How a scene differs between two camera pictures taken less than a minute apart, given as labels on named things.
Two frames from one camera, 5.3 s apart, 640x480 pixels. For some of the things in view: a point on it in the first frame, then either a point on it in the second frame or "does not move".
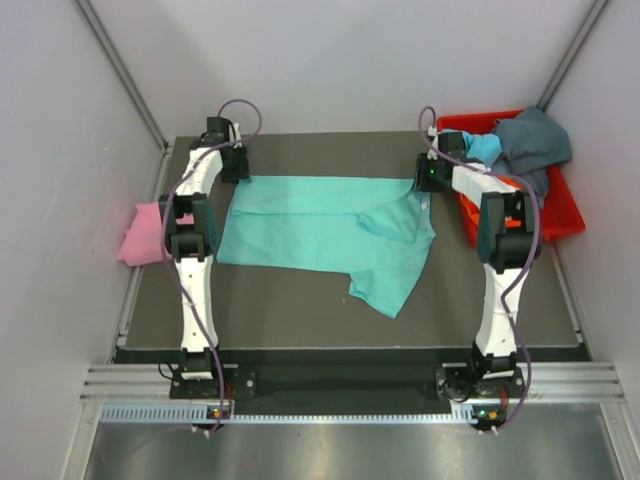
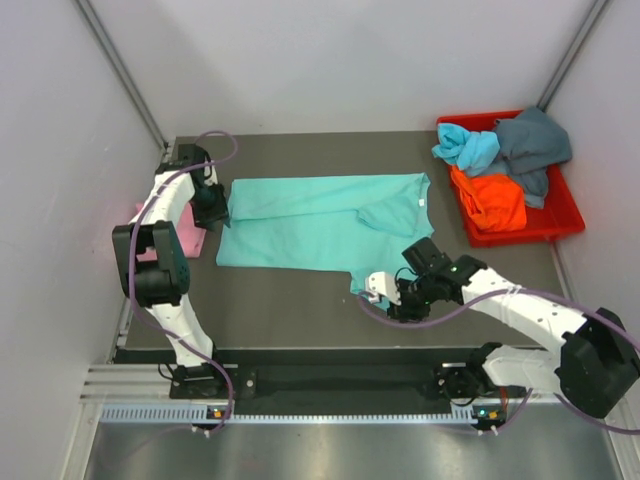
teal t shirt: [379, 230] does not move
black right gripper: [420, 182] -> [405, 312]
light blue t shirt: [484, 147] does not move
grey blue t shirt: [531, 141] does not move
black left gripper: [241, 171] -> [217, 212]
